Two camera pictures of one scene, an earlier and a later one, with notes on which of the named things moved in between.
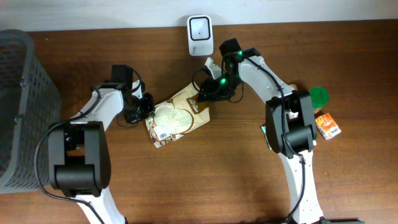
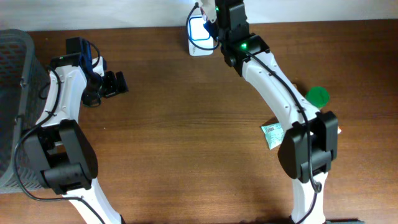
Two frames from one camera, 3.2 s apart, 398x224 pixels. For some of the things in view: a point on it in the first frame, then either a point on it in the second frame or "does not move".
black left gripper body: [140, 107] to [109, 86]
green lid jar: [319, 97] does not move
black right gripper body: [226, 86] to [222, 32]
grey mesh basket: [30, 102] does not move
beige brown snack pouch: [178, 116] to [212, 28]
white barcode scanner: [200, 33] does not move
